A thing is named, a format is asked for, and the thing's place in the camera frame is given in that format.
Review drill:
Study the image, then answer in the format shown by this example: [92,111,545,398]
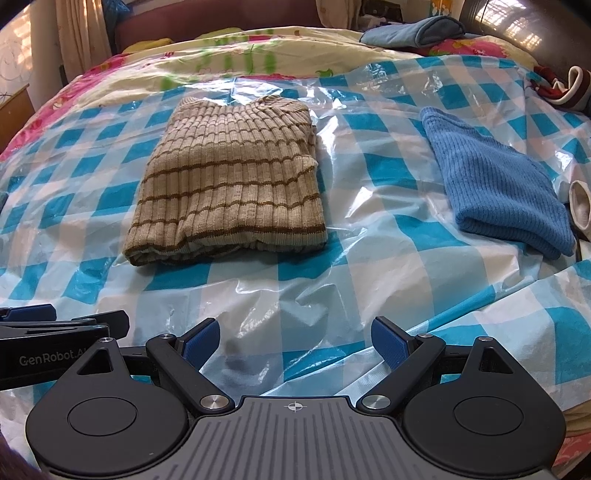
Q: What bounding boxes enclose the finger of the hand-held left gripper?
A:
[0,304,57,324]
[58,310,130,340]

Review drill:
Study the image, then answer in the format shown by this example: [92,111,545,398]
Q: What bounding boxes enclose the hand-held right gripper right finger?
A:
[358,316,515,411]

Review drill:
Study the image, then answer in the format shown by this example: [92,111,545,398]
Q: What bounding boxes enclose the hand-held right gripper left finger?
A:
[76,318,236,414]

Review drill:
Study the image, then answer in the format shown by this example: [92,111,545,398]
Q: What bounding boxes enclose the beige striped knit sweater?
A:
[124,95,329,267]

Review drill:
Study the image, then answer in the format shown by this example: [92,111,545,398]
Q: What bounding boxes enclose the dark brown cloth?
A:
[0,429,42,480]

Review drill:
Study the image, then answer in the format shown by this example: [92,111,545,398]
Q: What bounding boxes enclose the blue checked plastic sheet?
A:
[0,58,591,416]

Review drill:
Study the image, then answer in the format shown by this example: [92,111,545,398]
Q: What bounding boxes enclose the blue knit sweater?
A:
[420,106,578,260]

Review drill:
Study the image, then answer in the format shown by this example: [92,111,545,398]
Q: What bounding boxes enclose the wooden cabinet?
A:
[0,85,35,139]

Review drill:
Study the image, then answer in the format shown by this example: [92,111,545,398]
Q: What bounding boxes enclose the white sock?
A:
[568,180,591,241]

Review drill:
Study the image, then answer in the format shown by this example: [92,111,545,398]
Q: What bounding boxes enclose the yellow green pillow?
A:
[122,25,245,51]

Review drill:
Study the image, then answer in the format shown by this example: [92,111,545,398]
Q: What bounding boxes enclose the floral bedsheet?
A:
[0,25,591,480]

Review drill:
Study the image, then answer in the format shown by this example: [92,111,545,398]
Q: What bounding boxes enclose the beige curtain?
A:
[55,0,114,86]

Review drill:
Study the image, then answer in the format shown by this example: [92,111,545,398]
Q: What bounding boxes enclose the folded light blue cloth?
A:
[359,15,467,49]

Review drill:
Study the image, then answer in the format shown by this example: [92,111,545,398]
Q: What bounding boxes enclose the maroon headboard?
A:
[113,0,324,54]

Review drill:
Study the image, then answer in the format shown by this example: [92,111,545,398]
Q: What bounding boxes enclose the red and white garment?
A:
[526,65,591,112]

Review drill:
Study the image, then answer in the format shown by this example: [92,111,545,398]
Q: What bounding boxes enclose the dark shiny cylinder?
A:
[462,0,591,84]

